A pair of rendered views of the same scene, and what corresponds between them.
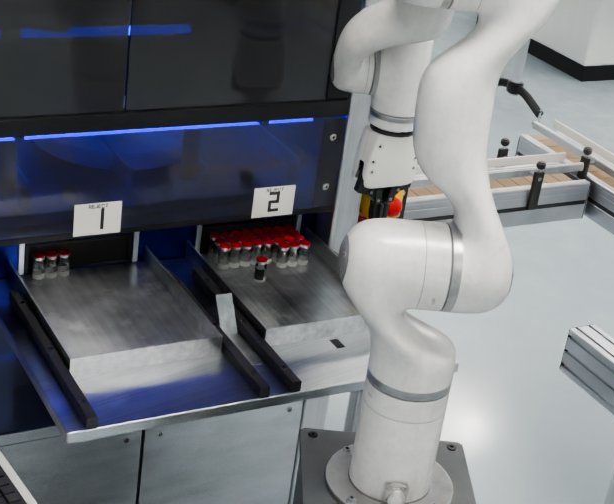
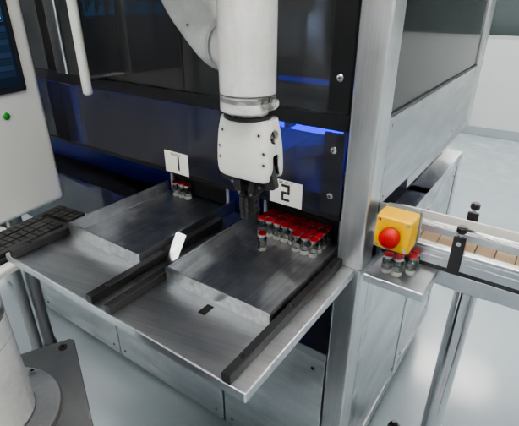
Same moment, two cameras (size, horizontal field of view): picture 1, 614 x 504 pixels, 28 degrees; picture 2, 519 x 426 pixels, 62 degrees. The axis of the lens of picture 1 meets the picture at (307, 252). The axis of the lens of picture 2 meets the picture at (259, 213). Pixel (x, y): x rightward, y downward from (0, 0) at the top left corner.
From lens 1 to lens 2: 1.93 m
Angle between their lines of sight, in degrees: 59
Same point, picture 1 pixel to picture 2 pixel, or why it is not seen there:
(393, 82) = (216, 51)
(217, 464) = not seen: hidden behind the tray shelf
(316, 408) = (335, 382)
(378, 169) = (224, 154)
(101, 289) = (183, 211)
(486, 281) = not seen: outside the picture
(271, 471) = (303, 403)
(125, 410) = (41, 260)
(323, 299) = (269, 281)
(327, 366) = (162, 316)
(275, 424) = (303, 371)
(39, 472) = not seen: hidden behind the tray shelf
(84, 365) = (74, 231)
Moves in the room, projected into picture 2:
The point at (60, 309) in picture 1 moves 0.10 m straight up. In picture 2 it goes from (147, 210) to (142, 176)
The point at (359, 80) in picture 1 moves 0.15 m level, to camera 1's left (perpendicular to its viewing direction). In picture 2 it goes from (201, 50) to (177, 41)
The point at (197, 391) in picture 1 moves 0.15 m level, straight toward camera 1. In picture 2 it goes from (81, 275) to (2, 297)
